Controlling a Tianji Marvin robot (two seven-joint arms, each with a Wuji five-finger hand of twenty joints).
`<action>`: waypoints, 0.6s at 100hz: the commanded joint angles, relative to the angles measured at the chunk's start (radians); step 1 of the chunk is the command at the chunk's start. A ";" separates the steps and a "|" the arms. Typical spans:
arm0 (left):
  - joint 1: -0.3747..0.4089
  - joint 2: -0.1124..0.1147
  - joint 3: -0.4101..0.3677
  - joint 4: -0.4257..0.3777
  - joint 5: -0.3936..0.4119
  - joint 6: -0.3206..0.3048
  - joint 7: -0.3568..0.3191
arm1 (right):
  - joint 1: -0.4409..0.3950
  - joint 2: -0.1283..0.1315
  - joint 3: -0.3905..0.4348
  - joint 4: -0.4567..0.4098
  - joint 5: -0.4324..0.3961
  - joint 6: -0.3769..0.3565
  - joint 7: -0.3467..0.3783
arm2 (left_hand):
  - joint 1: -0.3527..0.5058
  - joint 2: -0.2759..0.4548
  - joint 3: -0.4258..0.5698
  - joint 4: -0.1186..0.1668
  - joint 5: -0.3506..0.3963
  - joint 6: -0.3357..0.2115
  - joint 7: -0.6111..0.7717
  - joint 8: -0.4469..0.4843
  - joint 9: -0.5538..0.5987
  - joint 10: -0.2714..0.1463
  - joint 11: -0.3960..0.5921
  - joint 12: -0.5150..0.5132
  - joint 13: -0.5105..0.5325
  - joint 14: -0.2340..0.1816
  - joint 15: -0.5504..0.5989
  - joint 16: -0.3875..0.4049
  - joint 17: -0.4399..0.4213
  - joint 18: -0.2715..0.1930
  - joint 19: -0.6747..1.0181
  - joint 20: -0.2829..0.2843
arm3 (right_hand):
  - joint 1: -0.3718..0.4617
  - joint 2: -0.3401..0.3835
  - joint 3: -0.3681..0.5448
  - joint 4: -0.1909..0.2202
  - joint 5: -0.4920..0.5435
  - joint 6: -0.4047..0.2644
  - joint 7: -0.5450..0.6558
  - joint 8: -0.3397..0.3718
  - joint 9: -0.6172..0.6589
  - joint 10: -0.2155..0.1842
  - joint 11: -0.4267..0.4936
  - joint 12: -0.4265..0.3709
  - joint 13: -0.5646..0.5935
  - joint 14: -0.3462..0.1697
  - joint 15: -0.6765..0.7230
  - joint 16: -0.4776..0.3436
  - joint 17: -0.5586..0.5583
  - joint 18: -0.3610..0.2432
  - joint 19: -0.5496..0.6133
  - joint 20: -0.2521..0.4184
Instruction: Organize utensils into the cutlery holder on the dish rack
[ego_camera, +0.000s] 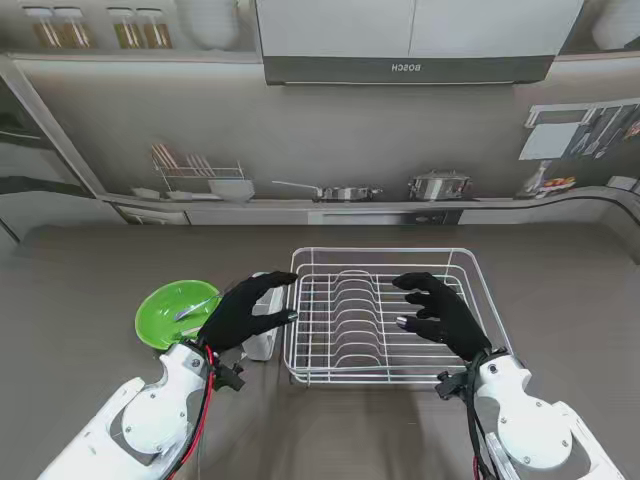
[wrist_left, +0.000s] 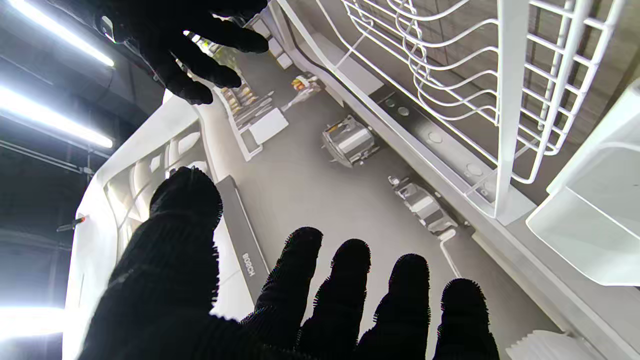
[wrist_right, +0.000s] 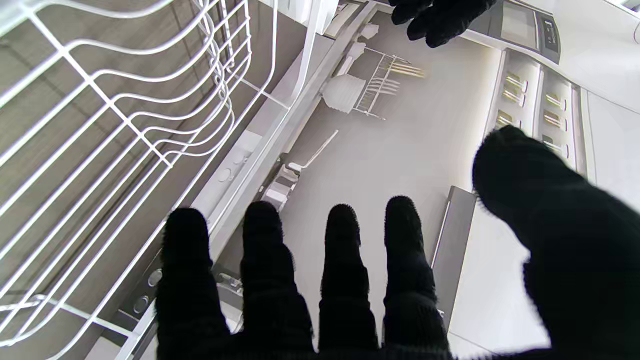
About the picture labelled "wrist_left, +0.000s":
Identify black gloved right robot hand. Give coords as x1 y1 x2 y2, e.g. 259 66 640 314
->
95 0 270 106

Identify white plastic utensil caddy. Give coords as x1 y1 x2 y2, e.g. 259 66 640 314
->
525 77 640 288

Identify printed kitchen backdrop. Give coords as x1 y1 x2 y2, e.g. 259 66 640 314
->
62 0 640 360

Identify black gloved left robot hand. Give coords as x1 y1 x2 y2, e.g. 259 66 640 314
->
80 166 501 360

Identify white wire dish rack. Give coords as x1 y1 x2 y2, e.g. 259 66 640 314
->
272 0 628 226

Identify ceiling tube light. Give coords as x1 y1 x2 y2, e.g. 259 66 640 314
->
0 85 115 150
0 305 71 342
7 0 116 68

